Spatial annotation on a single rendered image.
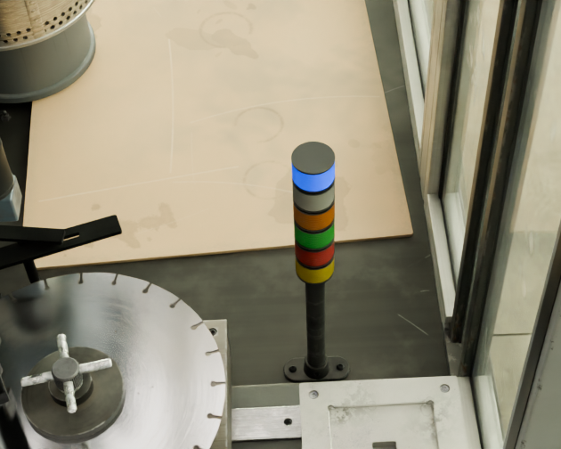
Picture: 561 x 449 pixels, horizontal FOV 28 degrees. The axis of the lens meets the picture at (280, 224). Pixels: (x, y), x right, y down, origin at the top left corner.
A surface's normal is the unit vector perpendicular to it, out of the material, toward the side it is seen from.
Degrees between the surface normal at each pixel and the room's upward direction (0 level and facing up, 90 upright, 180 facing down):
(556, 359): 90
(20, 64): 89
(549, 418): 90
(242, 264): 0
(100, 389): 5
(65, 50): 89
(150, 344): 0
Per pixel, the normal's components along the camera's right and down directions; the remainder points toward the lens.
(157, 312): -0.04, -0.63
